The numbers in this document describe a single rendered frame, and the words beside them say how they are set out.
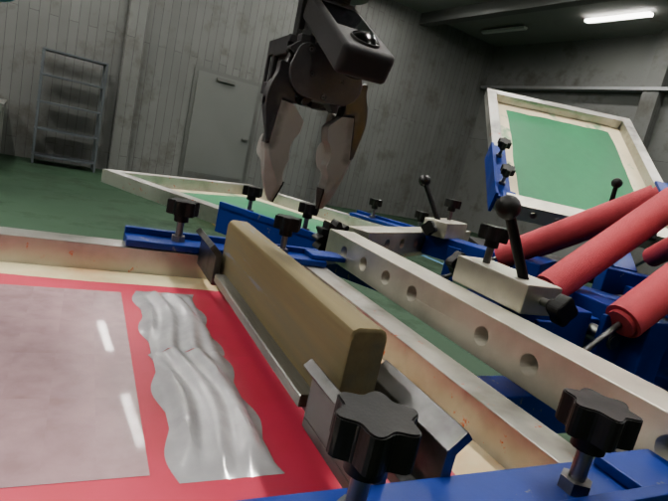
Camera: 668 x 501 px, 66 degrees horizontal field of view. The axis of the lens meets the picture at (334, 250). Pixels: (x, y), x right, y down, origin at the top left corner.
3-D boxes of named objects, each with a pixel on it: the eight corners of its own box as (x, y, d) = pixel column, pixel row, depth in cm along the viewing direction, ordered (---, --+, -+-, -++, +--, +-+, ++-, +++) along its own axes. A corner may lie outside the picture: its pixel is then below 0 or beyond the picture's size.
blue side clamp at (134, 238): (119, 282, 69) (127, 232, 67) (118, 271, 73) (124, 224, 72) (319, 297, 82) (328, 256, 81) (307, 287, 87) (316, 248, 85)
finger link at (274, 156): (257, 194, 53) (290, 109, 52) (276, 204, 48) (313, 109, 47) (230, 183, 51) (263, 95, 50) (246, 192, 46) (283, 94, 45)
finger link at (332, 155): (326, 199, 56) (328, 112, 54) (350, 209, 51) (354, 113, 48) (299, 201, 55) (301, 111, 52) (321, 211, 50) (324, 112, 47)
